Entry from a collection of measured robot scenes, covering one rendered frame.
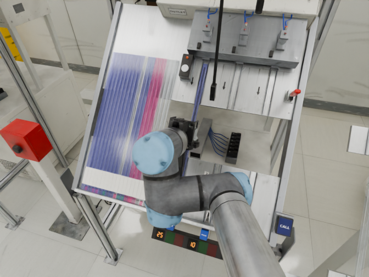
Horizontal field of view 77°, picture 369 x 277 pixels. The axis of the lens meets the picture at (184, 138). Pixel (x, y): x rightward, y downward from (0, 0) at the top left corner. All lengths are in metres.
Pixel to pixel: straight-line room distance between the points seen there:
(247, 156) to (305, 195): 0.87
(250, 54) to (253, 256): 0.57
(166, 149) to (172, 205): 0.12
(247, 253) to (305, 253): 1.31
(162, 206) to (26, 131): 0.82
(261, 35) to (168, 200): 0.56
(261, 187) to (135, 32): 0.69
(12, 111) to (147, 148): 1.33
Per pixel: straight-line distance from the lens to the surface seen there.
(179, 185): 0.47
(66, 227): 1.73
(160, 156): 0.42
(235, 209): 0.42
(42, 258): 1.71
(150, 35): 0.92
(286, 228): 0.75
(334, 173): 2.14
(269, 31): 0.80
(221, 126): 1.25
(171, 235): 0.82
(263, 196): 0.77
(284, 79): 0.81
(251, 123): 1.31
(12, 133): 1.19
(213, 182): 0.48
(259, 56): 0.76
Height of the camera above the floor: 1.41
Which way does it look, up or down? 43 degrees down
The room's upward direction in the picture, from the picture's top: straight up
